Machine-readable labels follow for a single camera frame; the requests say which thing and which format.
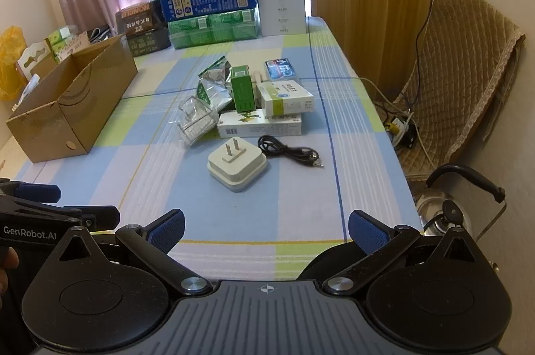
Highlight brown cardboard box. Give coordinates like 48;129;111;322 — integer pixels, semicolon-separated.
6;35;138;163

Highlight brown dark stacked boxes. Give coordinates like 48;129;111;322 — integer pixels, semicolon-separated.
116;0;172;57

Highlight stack of small green packs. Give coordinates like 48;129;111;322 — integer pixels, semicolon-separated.
45;26;80;59

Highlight blue carton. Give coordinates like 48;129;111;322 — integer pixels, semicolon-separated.
160;0;257;22

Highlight black audio cable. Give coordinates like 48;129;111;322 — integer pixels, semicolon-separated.
258;134;325;169

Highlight white bird-print ointment box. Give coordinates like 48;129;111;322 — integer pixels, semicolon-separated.
217;110;304;139

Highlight white wooden chair back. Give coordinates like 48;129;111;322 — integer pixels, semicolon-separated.
16;41;58;82

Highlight white and green medicine box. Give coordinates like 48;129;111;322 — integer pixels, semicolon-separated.
255;81;315;116

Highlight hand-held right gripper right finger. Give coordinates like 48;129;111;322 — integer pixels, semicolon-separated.
321;209;492;296

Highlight person's left hand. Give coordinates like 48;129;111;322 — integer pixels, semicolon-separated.
0;248;20;297

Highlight white power strip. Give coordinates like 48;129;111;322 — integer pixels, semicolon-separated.
388;116;419;147

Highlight steel kettle black handle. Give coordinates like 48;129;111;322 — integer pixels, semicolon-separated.
417;164;507;241

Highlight tall white carton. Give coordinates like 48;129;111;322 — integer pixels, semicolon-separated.
255;0;308;37

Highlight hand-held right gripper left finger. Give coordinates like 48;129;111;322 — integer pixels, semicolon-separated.
53;208;214;297

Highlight pale pink paper card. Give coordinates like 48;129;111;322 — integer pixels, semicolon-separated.
59;32;91;61

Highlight black charger cable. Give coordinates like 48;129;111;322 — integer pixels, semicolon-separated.
403;0;471;117

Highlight green tissue multipack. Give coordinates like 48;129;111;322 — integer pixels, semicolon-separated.
167;9;258;49

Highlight yellow plastic bag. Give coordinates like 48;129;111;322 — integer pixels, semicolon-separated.
0;26;28;102

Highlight clear plastic container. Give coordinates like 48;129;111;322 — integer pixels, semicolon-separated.
177;96;218;147

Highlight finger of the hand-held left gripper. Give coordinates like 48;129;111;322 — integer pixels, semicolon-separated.
0;180;62;204
63;205;121;233

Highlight clear toothpick box blue label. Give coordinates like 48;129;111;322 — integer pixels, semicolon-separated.
263;58;301;82

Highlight chair with quilted brown cover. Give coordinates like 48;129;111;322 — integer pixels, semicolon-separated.
393;0;526;182

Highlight white cable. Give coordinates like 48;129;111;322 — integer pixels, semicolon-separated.
358;77;436;172

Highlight green foil packet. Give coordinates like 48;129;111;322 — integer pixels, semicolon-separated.
196;81;231;110

